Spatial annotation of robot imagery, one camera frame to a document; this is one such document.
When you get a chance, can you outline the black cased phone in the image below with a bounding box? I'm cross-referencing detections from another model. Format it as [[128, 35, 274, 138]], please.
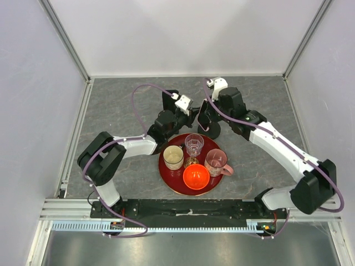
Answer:
[[162, 92, 177, 114]]

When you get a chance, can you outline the clear faceted glass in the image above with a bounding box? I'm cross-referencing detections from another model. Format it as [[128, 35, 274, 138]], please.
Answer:
[[185, 134, 204, 157]]

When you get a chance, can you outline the pink ghost mug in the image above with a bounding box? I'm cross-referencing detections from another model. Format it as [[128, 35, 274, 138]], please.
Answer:
[[204, 149, 234, 177]]

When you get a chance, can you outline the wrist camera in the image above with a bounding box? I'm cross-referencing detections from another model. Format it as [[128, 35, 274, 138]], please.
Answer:
[[207, 77, 228, 101], [171, 93, 193, 116]]

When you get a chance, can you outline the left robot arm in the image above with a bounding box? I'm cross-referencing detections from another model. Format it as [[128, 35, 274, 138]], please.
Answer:
[[77, 108, 198, 218]]

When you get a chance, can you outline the black round-base clamp stand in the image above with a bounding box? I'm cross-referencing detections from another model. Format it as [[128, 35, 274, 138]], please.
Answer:
[[197, 122, 221, 140]]

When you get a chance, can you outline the cream ceramic cup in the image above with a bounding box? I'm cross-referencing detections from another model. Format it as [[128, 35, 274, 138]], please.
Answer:
[[163, 145, 184, 171]]

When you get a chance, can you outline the pink cased phone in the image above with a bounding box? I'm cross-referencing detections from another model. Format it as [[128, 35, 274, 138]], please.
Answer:
[[197, 99, 211, 134]]

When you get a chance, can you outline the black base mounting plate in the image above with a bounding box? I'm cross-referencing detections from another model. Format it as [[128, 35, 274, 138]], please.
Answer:
[[90, 198, 286, 228]]

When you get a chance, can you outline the orange bowl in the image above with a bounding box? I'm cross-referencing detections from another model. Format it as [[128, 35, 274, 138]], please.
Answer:
[[182, 164, 210, 190]]

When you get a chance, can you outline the grey slotted cable duct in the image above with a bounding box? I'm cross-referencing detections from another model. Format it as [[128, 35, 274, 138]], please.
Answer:
[[51, 220, 264, 233]]

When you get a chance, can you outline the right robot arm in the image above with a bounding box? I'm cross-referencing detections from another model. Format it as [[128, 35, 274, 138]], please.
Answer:
[[204, 83, 344, 218]]

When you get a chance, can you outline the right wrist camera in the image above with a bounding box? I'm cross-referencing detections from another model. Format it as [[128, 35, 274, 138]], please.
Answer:
[[207, 77, 228, 101]]

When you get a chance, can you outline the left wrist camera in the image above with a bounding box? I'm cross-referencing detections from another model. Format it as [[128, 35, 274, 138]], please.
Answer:
[[171, 93, 193, 116]]

